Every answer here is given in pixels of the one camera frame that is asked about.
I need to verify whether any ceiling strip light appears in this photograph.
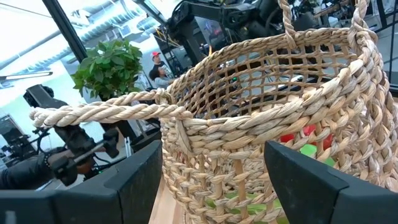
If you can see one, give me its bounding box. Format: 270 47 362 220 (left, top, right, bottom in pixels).
0 70 54 82

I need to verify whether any small green fruit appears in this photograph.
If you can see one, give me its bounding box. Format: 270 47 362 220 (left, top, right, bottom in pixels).
300 143 336 167

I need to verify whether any person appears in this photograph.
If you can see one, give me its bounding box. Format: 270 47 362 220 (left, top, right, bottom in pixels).
152 67 175 90
148 51 169 80

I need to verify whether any person's forearm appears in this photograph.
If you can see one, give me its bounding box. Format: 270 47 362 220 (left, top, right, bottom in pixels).
0 154 52 190

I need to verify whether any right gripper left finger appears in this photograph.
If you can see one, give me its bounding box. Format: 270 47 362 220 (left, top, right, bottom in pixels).
0 140 163 224

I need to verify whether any black aluminium frame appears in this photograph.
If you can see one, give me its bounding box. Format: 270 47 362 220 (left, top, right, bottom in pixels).
42 0 88 63

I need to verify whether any green potted plant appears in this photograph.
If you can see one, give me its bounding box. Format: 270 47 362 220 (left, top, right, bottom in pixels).
71 39 144 100

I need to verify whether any woven wicker basket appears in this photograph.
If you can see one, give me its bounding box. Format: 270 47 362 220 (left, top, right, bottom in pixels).
29 0 398 224

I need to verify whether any person's hand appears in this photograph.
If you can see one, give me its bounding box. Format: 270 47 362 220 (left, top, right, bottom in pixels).
46 149 96 177

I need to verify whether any red apple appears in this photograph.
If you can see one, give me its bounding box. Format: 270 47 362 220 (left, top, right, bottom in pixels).
279 124 335 152

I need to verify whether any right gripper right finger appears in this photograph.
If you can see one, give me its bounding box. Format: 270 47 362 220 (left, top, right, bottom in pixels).
264 140 398 224

